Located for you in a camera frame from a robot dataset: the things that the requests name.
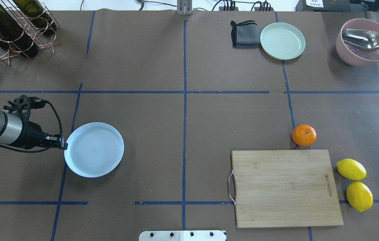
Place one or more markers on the bamboo cutting board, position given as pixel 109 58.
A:
pixel 284 188

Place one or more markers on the upper yellow lemon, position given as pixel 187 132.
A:
pixel 359 196

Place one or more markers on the orange fruit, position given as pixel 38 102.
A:
pixel 304 135

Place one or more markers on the metal scoop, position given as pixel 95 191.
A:
pixel 365 39

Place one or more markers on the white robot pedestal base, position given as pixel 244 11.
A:
pixel 183 235

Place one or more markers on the light blue plate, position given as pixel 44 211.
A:
pixel 94 149

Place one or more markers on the dark wine bottle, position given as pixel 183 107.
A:
pixel 13 33
pixel 37 15

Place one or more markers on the copper wire bottle rack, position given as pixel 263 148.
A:
pixel 26 27

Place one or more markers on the folded grey cloth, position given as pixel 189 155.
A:
pixel 245 35

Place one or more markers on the yellow lemon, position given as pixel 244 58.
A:
pixel 351 169
pixel 359 196

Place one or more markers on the dark wine bottle lower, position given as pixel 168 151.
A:
pixel 37 15

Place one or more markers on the pink bowl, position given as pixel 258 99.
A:
pixel 352 54

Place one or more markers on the light green plate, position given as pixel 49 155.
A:
pixel 282 41

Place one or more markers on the dark wine bottle upper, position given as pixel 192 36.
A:
pixel 13 33

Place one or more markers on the lower yellow lemon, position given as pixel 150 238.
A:
pixel 351 169

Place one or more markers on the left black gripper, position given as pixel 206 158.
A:
pixel 31 134

